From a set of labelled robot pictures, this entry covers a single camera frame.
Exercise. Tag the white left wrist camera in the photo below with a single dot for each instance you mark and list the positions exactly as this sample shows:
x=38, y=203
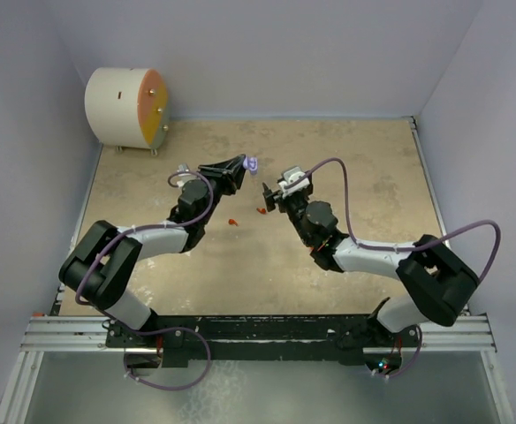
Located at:
x=182, y=176

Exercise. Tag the purple earbud charging case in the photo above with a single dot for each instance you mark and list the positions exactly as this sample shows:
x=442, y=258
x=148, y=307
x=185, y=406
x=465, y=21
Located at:
x=250, y=163

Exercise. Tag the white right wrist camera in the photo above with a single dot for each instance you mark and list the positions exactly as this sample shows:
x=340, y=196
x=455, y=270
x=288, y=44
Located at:
x=293, y=180

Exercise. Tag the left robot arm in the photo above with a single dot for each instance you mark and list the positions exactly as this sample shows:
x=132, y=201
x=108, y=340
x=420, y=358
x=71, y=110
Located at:
x=100, y=266

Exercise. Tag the aluminium rail frame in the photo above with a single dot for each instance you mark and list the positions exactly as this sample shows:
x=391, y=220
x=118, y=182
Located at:
x=287, y=368

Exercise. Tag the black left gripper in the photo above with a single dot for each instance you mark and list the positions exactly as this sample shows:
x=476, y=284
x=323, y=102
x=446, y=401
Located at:
x=227, y=173

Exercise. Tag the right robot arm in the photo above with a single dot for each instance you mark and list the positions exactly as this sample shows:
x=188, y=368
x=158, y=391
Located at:
x=438, y=283

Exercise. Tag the round tricolour drawer cabinet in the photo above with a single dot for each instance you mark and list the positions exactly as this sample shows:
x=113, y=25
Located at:
x=128, y=107

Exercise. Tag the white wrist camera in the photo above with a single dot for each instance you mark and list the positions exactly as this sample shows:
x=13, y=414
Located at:
x=182, y=176
x=293, y=180

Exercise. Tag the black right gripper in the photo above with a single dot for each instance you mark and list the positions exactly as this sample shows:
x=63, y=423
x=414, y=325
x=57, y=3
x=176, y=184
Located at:
x=269, y=197

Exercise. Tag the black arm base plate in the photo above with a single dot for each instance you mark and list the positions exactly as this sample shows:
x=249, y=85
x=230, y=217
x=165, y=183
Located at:
x=348, y=339

